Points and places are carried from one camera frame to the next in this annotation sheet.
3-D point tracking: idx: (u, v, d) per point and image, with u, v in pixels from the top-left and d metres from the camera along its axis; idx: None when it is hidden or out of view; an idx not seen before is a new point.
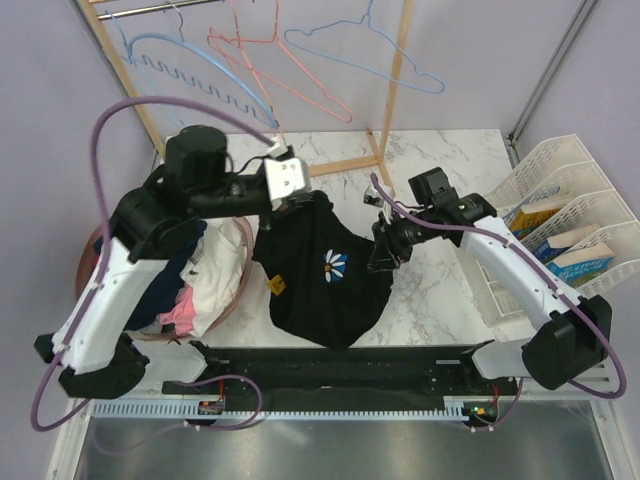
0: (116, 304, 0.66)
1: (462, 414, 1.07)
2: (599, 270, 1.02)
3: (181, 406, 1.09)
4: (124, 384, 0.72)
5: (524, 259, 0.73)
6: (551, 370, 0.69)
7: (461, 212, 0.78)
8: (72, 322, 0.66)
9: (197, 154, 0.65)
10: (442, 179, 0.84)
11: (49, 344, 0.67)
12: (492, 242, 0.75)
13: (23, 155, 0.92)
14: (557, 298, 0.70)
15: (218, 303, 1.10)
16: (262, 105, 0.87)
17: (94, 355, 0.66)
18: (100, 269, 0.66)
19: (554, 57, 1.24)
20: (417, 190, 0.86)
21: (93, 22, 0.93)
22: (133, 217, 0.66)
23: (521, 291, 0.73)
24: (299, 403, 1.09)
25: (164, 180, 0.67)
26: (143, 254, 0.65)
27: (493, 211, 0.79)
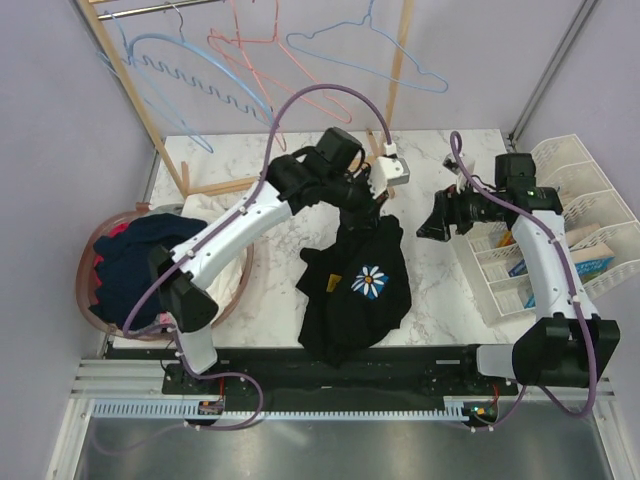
0: (244, 233, 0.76)
1: (462, 414, 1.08)
2: (599, 270, 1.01)
3: (181, 406, 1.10)
4: (199, 323, 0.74)
5: (560, 258, 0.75)
6: (530, 364, 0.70)
7: (529, 198, 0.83)
8: (203, 236, 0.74)
9: (351, 146, 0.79)
10: (526, 165, 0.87)
11: (170, 253, 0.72)
12: (540, 233, 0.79)
13: (23, 155, 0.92)
14: (571, 304, 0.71)
15: (217, 303, 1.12)
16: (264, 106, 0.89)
17: (209, 271, 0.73)
18: (248, 200, 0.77)
19: (554, 57, 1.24)
20: (498, 168, 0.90)
21: (93, 22, 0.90)
22: (283, 173, 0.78)
23: (541, 286, 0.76)
24: (299, 403, 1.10)
25: (311, 158, 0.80)
26: (285, 201, 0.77)
27: (558, 209, 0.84)
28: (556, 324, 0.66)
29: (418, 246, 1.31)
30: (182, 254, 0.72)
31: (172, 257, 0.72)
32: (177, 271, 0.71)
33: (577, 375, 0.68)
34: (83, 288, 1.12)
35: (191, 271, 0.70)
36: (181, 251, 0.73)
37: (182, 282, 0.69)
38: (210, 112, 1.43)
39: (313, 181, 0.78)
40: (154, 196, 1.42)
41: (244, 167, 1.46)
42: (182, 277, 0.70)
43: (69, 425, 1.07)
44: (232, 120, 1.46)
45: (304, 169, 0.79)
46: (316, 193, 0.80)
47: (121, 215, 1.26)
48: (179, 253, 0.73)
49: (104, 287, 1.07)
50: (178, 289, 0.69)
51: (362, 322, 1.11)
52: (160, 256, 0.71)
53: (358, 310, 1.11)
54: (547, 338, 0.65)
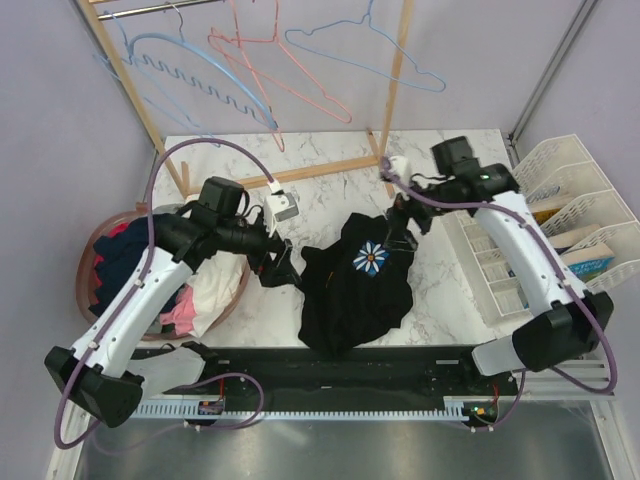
0: (147, 303, 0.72)
1: (462, 414, 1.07)
2: (599, 270, 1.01)
3: (181, 406, 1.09)
4: (122, 414, 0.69)
5: (537, 241, 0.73)
6: (537, 355, 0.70)
7: (485, 183, 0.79)
8: (102, 324, 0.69)
9: (233, 192, 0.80)
10: (465, 147, 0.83)
11: (70, 351, 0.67)
12: (508, 219, 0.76)
13: (23, 155, 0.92)
14: (563, 288, 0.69)
15: (218, 303, 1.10)
16: (264, 110, 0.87)
17: (120, 355, 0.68)
18: (142, 269, 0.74)
19: (554, 57, 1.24)
20: (437, 158, 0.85)
21: (93, 22, 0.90)
22: (171, 235, 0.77)
23: (528, 276, 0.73)
24: (299, 403, 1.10)
25: (194, 211, 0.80)
26: (182, 261, 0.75)
27: (515, 186, 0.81)
28: (556, 312, 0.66)
29: (418, 246, 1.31)
30: (84, 349, 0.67)
31: (74, 356, 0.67)
32: (83, 367, 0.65)
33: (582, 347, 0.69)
34: (83, 288, 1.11)
35: (98, 364, 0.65)
36: (82, 346, 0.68)
37: (93, 377, 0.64)
38: (209, 113, 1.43)
39: (205, 234, 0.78)
40: (154, 196, 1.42)
41: (243, 167, 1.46)
42: (90, 371, 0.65)
43: (69, 426, 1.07)
44: (231, 120, 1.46)
45: (191, 223, 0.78)
46: (211, 244, 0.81)
47: (121, 215, 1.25)
48: (80, 350, 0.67)
49: (104, 287, 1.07)
50: (89, 384, 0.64)
51: (362, 303, 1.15)
52: (58, 357, 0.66)
53: (363, 288, 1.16)
54: (552, 328, 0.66)
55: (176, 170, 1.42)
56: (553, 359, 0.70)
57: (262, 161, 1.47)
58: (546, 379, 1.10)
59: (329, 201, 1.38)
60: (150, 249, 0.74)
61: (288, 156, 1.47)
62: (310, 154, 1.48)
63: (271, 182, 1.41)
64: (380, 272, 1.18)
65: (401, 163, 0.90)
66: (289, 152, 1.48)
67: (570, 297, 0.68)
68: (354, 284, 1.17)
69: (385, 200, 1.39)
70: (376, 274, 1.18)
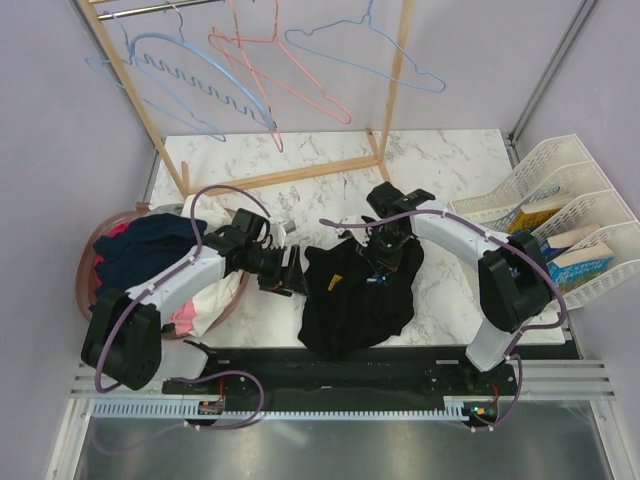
0: (198, 275, 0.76)
1: (462, 414, 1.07)
2: (600, 270, 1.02)
3: (181, 406, 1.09)
4: (142, 379, 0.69)
5: (457, 221, 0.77)
6: (503, 312, 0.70)
7: (403, 202, 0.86)
8: (157, 278, 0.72)
9: (260, 221, 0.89)
10: (388, 187, 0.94)
11: (124, 293, 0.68)
12: (432, 217, 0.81)
13: (23, 154, 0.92)
14: (488, 242, 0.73)
15: (218, 303, 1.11)
16: (263, 111, 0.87)
17: (166, 309, 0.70)
18: (195, 251, 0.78)
19: (555, 57, 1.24)
20: (373, 207, 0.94)
21: (93, 22, 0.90)
22: (217, 241, 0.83)
23: (463, 250, 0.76)
24: (298, 403, 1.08)
25: (228, 234, 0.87)
26: (225, 256, 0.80)
27: (431, 196, 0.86)
28: (492, 260, 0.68)
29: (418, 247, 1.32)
30: (140, 291, 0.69)
31: (128, 296, 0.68)
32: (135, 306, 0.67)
33: (539, 291, 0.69)
34: (83, 288, 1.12)
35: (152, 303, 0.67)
36: (137, 291, 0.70)
37: (144, 314, 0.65)
38: (210, 113, 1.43)
39: (239, 250, 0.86)
40: (154, 195, 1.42)
41: (244, 167, 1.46)
42: (143, 309, 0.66)
43: (69, 425, 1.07)
44: (231, 120, 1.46)
45: (228, 239, 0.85)
46: (239, 259, 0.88)
47: (121, 214, 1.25)
48: (135, 293, 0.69)
49: (104, 286, 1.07)
50: (140, 322, 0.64)
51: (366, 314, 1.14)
52: (115, 293, 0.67)
53: (369, 295, 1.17)
54: (495, 275, 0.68)
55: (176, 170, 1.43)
56: (521, 312, 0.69)
57: (262, 161, 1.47)
58: (546, 379, 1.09)
59: (329, 202, 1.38)
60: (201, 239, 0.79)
61: (288, 156, 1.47)
62: (310, 154, 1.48)
63: (271, 182, 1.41)
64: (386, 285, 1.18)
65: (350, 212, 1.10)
66: (289, 152, 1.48)
67: (497, 244, 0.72)
68: (359, 294, 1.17)
69: None
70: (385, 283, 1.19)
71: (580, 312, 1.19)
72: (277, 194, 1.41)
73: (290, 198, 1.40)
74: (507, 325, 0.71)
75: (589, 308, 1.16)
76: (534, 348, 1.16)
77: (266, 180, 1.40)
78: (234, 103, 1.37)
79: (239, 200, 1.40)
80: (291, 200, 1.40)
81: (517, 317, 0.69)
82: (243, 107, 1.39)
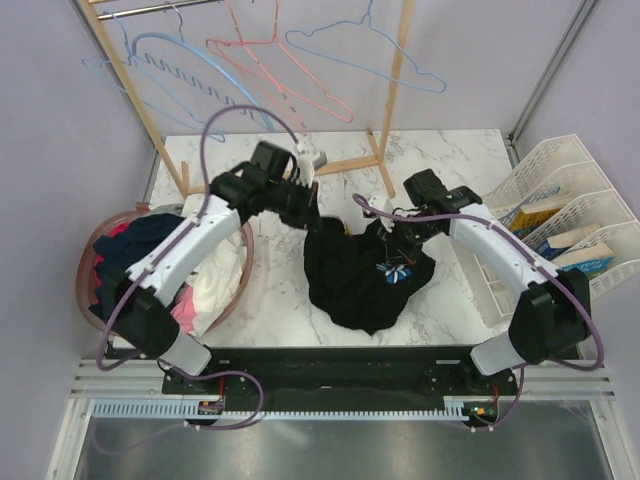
0: (203, 240, 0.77)
1: (462, 414, 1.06)
2: (599, 270, 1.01)
3: (181, 406, 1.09)
4: (162, 345, 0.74)
5: (504, 238, 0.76)
6: (532, 343, 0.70)
7: (450, 202, 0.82)
8: (159, 251, 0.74)
9: (283, 154, 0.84)
10: (430, 178, 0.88)
11: (126, 272, 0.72)
12: (476, 225, 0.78)
13: (23, 154, 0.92)
14: (535, 270, 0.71)
15: (218, 303, 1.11)
16: (261, 112, 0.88)
17: (169, 285, 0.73)
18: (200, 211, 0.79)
19: (555, 57, 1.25)
20: (410, 192, 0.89)
21: (93, 22, 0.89)
22: (226, 183, 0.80)
23: (504, 271, 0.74)
24: (298, 403, 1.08)
25: (248, 170, 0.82)
26: (235, 210, 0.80)
27: (479, 199, 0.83)
28: (536, 294, 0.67)
29: None
30: (140, 271, 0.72)
31: (130, 276, 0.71)
32: (137, 287, 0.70)
33: (575, 330, 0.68)
34: (83, 288, 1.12)
35: (153, 285, 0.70)
36: (138, 269, 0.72)
37: (145, 298, 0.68)
38: (210, 113, 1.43)
39: (256, 191, 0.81)
40: (154, 196, 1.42)
41: None
42: (143, 292, 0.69)
43: (68, 425, 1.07)
44: (231, 120, 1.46)
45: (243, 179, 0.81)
46: (263, 200, 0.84)
47: (121, 215, 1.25)
48: (136, 272, 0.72)
49: None
50: (142, 305, 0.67)
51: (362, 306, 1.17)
52: (116, 275, 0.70)
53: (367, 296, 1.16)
54: (537, 310, 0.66)
55: (176, 170, 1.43)
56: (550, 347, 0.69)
57: None
58: (547, 379, 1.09)
59: (329, 201, 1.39)
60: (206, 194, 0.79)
61: None
62: None
63: None
64: (394, 286, 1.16)
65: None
66: None
67: (544, 277, 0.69)
68: (356, 293, 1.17)
69: None
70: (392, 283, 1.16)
71: None
72: None
73: None
74: (531, 356, 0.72)
75: None
76: None
77: None
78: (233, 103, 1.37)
79: None
80: None
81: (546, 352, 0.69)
82: (242, 107, 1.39)
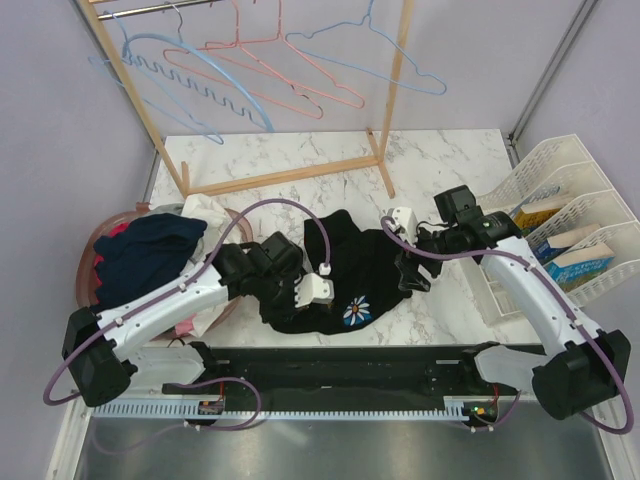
0: (185, 307, 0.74)
1: (462, 414, 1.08)
2: (599, 270, 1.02)
3: (181, 406, 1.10)
4: (103, 398, 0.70)
5: (543, 284, 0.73)
6: (559, 399, 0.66)
7: (486, 230, 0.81)
8: (136, 305, 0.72)
9: (293, 253, 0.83)
10: (467, 197, 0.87)
11: (96, 317, 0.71)
12: (514, 264, 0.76)
13: (24, 155, 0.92)
14: (575, 329, 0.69)
15: None
16: (260, 111, 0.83)
17: (133, 342, 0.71)
18: (191, 276, 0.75)
19: (555, 56, 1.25)
20: (443, 208, 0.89)
21: (93, 22, 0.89)
22: (232, 259, 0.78)
23: (538, 318, 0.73)
24: (299, 403, 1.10)
25: (253, 253, 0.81)
26: (226, 287, 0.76)
27: (518, 231, 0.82)
28: (575, 355, 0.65)
29: None
30: (109, 321, 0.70)
31: (98, 322, 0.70)
32: (99, 337, 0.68)
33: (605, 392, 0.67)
34: (83, 288, 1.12)
35: (114, 340, 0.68)
36: (109, 317, 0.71)
37: (102, 350, 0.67)
38: (209, 112, 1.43)
39: (253, 274, 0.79)
40: (154, 196, 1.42)
41: (243, 167, 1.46)
42: (102, 346, 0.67)
43: (69, 422, 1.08)
44: (231, 120, 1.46)
45: (248, 260, 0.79)
46: (252, 285, 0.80)
47: (121, 215, 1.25)
48: (105, 320, 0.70)
49: (104, 286, 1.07)
50: (96, 357, 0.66)
51: (349, 325, 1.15)
52: (83, 320, 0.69)
53: (326, 328, 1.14)
54: (572, 374, 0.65)
55: (177, 170, 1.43)
56: (577, 406, 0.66)
57: (262, 161, 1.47)
58: None
59: (329, 201, 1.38)
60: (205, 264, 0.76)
61: (288, 156, 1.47)
62: (310, 154, 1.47)
63: (270, 182, 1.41)
64: (352, 326, 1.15)
65: (404, 213, 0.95)
66: (289, 152, 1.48)
67: (583, 337, 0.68)
68: (312, 325, 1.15)
69: (385, 200, 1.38)
70: (349, 324, 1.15)
71: None
72: (277, 194, 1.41)
73: (290, 198, 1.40)
74: (554, 410, 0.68)
75: (589, 308, 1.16)
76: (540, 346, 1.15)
77: (266, 180, 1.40)
78: (231, 104, 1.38)
79: (239, 199, 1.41)
80: (292, 200, 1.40)
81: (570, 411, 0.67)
82: (241, 108, 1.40)
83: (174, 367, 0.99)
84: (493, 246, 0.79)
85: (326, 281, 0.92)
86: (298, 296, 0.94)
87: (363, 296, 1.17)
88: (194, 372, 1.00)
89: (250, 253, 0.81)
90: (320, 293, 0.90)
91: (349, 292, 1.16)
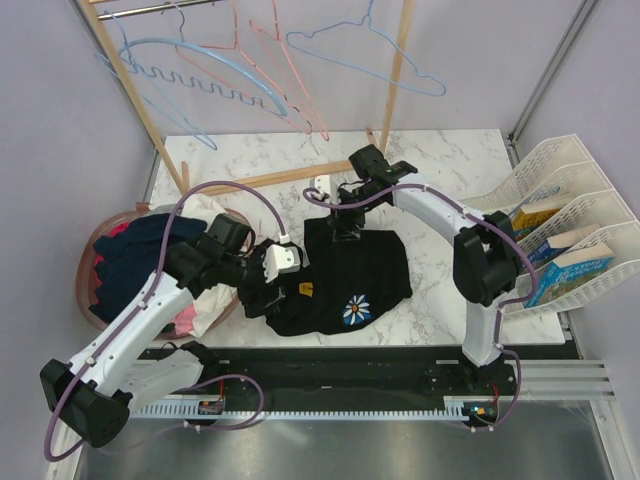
0: (153, 323, 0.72)
1: (462, 414, 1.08)
2: (599, 270, 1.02)
3: (181, 406, 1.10)
4: (108, 433, 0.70)
5: (437, 196, 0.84)
6: (475, 282, 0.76)
7: (389, 176, 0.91)
8: (103, 340, 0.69)
9: (242, 229, 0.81)
10: (374, 152, 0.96)
11: (67, 365, 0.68)
12: (413, 190, 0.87)
13: (24, 155, 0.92)
14: (465, 218, 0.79)
15: (218, 303, 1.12)
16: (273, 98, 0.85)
17: (113, 375, 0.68)
18: (148, 291, 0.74)
19: (555, 56, 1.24)
20: (355, 166, 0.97)
21: (93, 22, 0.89)
22: (182, 258, 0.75)
23: (441, 223, 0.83)
24: (299, 403, 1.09)
25: (203, 242, 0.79)
26: (186, 288, 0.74)
27: (413, 168, 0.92)
28: (466, 237, 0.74)
29: (418, 246, 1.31)
30: (81, 364, 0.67)
31: (71, 369, 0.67)
32: (77, 383, 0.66)
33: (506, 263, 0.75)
34: (83, 287, 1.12)
35: (93, 380, 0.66)
36: (80, 361, 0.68)
37: (86, 394, 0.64)
38: (209, 112, 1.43)
39: (210, 265, 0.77)
40: (154, 195, 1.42)
41: (244, 167, 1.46)
42: (84, 388, 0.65)
43: (65, 435, 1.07)
44: (231, 120, 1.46)
45: (199, 253, 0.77)
46: (215, 275, 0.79)
47: (121, 215, 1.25)
48: (77, 364, 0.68)
49: (104, 286, 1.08)
50: (82, 401, 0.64)
51: (349, 324, 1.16)
52: (54, 373, 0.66)
53: (329, 328, 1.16)
54: (469, 251, 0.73)
55: (177, 170, 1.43)
56: (489, 283, 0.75)
57: (261, 161, 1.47)
58: (546, 379, 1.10)
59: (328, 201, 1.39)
60: (157, 273, 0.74)
61: (288, 156, 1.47)
62: (310, 154, 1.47)
63: (271, 182, 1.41)
64: (354, 326, 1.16)
65: (325, 180, 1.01)
66: (289, 152, 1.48)
67: (473, 221, 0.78)
68: (312, 325, 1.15)
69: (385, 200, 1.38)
70: (350, 325, 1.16)
71: (580, 313, 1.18)
72: (277, 194, 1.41)
73: (290, 198, 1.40)
74: (478, 295, 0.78)
75: (589, 309, 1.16)
76: (535, 349, 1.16)
77: (266, 180, 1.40)
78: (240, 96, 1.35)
79: (239, 200, 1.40)
80: (292, 200, 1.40)
81: (485, 290, 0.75)
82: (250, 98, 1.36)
83: (177, 372, 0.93)
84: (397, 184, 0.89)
85: (288, 250, 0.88)
86: (266, 271, 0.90)
87: (362, 296, 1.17)
88: (195, 373, 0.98)
89: (200, 242, 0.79)
90: (285, 263, 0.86)
91: (346, 290, 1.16)
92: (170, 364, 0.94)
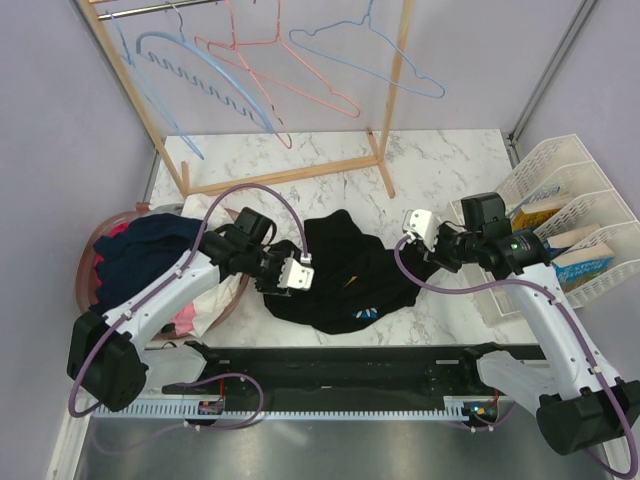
0: (185, 292, 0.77)
1: (462, 414, 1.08)
2: (599, 270, 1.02)
3: (181, 406, 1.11)
4: (125, 398, 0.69)
5: (567, 323, 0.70)
6: (563, 434, 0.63)
7: (513, 250, 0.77)
8: (138, 299, 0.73)
9: (265, 221, 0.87)
10: (498, 207, 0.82)
11: (102, 316, 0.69)
12: (538, 294, 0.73)
13: (24, 154, 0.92)
14: (592, 375, 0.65)
15: (218, 303, 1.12)
16: (262, 112, 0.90)
17: (145, 332, 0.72)
18: (183, 263, 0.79)
19: (555, 56, 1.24)
20: (468, 212, 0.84)
21: (93, 22, 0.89)
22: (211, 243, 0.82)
23: (555, 355, 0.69)
24: (299, 403, 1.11)
25: (231, 233, 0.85)
26: (217, 267, 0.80)
27: (545, 256, 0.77)
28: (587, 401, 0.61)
29: None
30: (117, 317, 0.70)
31: (106, 321, 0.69)
32: (112, 334, 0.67)
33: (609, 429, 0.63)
34: (83, 287, 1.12)
35: (129, 332, 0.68)
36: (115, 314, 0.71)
37: (118, 346, 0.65)
38: (209, 112, 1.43)
39: (237, 251, 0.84)
40: (154, 196, 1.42)
41: (244, 167, 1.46)
42: (118, 339, 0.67)
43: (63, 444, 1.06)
44: (231, 120, 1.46)
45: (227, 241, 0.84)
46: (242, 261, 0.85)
47: (121, 214, 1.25)
48: (113, 316, 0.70)
49: (104, 285, 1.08)
50: (114, 354, 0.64)
51: (355, 317, 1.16)
52: (88, 324, 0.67)
53: (334, 325, 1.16)
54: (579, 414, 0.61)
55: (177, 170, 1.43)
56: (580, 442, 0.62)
57: (261, 161, 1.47)
58: None
59: (329, 201, 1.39)
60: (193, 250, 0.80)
61: (288, 156, 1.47)
62: (310, 154, 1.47)
63: (271, 181, 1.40)
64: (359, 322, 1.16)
65: (422, 218, 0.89)
66: (289, 152, 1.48)
67: (600, 383, 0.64)
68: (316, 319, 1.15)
69: (385, 200, 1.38)
70: (355, 318, 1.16)
71: (579, 313, 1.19)
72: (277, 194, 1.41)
73: (290, 198, 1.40)
74: (559, 446, 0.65)
75: (588, 309, 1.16)
76: None
77: (266, 180, 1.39)
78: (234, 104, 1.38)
79: (238, 199, 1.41)
80: (291, 200, 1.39)
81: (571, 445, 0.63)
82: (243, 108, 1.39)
83: (182, 362, 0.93)
84: (518, 271, 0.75)
85: (303, 271, 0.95)
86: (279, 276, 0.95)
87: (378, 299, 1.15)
88: (198, 368, 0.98)
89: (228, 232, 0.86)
90: (295, 282, 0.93)
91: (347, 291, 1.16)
92: (175, 352, 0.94)
